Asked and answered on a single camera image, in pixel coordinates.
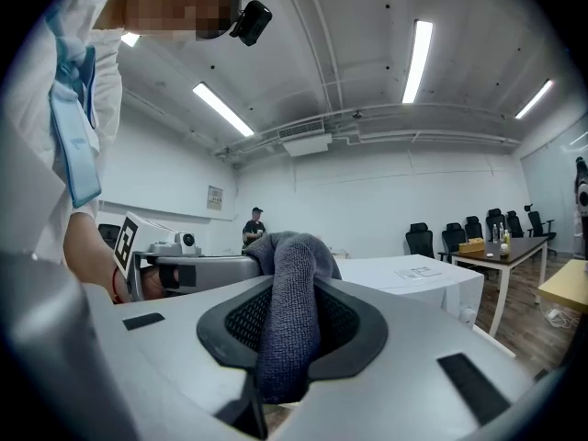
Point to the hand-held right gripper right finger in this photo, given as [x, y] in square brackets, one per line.
[413, 338]

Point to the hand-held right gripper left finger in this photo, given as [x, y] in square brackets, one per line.
[174, 338]

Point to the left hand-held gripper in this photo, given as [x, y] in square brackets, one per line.
[151, 237]

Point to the dark grey wiping cloth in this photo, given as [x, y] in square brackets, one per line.
[289, 320]

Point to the person's left forearm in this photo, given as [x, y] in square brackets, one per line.
[87, 255]

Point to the person's left hand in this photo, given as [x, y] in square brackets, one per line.
[150, 284]

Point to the row of black office chairs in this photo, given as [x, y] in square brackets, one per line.
[419, 241]

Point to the cardboard box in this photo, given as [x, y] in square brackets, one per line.
[472, 247]

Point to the clear plastic bottle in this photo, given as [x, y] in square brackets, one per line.
[494, 233]
[501, 232]

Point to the yellow drink bottle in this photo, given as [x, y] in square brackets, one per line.
[506, 238]

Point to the white power strip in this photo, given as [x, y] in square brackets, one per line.
[553, 314]

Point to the dark brown table white legs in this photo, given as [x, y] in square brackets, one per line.
[523, 246]

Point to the white ceiling air conditioner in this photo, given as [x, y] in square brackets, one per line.
[305, 145]

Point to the long ceiling light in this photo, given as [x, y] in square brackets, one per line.
[534, 99]
[222, 108]
[130, 39]
[417, 62]

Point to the yellow table black base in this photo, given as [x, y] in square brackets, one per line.
[567, 287]

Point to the light blue neck ribbon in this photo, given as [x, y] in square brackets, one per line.
[75, 154]

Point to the white ceiling pipes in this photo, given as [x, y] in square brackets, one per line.
[436, 136]

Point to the person in white shirt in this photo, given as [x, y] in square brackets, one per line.
[27, 108]

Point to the person's face and neck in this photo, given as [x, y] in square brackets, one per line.
[161, 3]

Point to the beige wall notice panel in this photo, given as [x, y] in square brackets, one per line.
[215, 198]

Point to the black head-mounted camera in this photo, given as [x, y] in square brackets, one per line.
[255, 21]

